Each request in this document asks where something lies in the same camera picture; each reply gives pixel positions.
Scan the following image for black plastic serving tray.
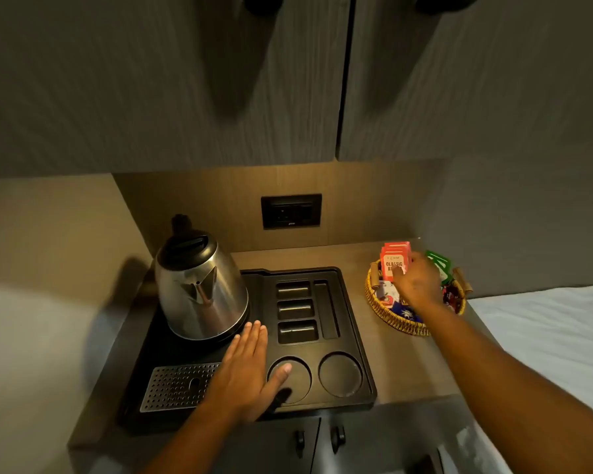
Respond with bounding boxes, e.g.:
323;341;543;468
119;266;378;431

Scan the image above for white bed sheet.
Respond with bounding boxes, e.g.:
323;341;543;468
467;284;593;426

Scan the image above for grey upper cabinet door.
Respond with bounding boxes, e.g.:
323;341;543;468
338;0;593;163

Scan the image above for black upper cabinet knob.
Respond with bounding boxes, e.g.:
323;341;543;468
415;0;483;15
243;0;284;16

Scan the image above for green tea packet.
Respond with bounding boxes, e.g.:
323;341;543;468
425;250;453;285

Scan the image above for stainless steel electric kettle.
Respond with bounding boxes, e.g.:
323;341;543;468
154;214;251;341

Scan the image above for red tea packet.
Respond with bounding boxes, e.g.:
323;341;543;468
384;241;412;264
380;247;409;282

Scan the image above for white and red sachet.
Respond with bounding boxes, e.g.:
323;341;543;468
376;280;402;307

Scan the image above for dark red sachet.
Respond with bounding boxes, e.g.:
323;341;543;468
442;285;463;314

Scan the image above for woven wicker basket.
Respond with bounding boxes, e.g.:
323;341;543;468
364;260;474;337

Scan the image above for grey lower cabinet door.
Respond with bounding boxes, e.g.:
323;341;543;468
69;416;322;474
310;395;475;474

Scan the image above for perforated metal drip grate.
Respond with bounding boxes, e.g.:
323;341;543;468
139;362;223;413

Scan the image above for person's left hand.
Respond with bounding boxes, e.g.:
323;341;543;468
203;321;293;425

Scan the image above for person's right hand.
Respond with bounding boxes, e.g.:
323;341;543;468
391;251;445;316

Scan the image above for blue sachet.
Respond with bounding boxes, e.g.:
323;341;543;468
390;302;424;325

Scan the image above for person's left forearm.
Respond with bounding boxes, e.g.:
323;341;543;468
143;400;259;474

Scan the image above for person's right forearm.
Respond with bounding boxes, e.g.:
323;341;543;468
415;303;593;474

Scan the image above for wide grey cabinet door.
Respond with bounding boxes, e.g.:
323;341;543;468
0;0;353;179

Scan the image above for black wall socket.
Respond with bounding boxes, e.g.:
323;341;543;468
261;194;323;230

